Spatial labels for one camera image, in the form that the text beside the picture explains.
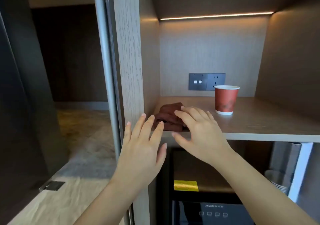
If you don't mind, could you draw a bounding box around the red paper cup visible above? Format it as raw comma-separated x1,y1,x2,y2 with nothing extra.
214,85,240,116

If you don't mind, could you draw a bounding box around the grey power outlet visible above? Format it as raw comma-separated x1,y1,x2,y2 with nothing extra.
206,73,226,91

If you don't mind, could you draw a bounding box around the warm light strip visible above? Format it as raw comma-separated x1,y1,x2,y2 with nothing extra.
160,11,274,21

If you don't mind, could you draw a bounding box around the dark door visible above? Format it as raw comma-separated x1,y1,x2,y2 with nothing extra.
0,0,70,225

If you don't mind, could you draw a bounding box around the metal floor latch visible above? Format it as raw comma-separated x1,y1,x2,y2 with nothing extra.
39,180,66,192

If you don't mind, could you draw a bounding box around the white panel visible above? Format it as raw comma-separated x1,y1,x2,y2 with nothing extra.
287,142,314,203

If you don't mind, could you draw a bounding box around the person's right hand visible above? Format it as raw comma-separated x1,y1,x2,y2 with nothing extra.
171,106,236,169

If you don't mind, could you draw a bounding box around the black mini fridge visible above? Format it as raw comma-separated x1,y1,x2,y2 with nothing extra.
156,146,255,225

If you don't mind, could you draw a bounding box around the person's right forearm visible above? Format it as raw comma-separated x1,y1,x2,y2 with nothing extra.
215,150,318,225

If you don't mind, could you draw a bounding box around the yellow sticker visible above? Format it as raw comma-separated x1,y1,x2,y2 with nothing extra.
174,180,199,192

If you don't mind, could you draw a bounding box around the grey switch panel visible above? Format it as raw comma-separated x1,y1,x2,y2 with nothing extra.
189,73,208,91

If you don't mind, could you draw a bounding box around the stack of white cups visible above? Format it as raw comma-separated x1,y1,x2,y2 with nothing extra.
264,169,292,194

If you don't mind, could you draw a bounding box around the person's left hand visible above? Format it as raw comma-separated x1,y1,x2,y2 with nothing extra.
111,113,167,190

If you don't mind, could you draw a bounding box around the brown cleaning cloth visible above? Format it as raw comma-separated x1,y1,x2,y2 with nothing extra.
152,102,189,132

